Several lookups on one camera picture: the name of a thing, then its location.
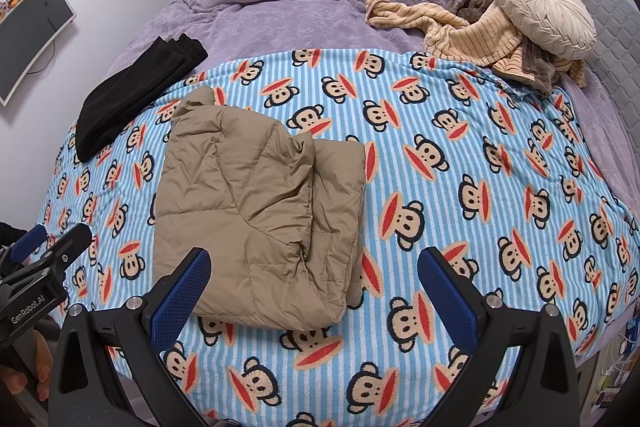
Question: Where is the tan puffer jacket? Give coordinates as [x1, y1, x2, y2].
[153, 87, 366, 331]

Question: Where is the grey quilted headboard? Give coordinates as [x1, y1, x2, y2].
[515, 0, 640, 148]

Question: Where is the purple duvet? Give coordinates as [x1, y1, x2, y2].
[114, 0, 639, 205]

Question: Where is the cream round pleated cushion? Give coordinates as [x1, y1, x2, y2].
[496, 0, 597, 61]

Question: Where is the black folded garment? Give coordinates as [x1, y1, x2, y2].
[75, 34, 207, 164]

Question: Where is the wall mounted curved monitor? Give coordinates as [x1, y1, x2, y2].
[0, 0, 76, 106]

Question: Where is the beige striped fleece garment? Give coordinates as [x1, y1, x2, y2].
[366, 0, 587, 95]

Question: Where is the brown fuzzy garment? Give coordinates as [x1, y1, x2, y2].
[447, 0, 495, 24]

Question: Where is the person left hand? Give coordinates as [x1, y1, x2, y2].
[1, 329, 53, 402]

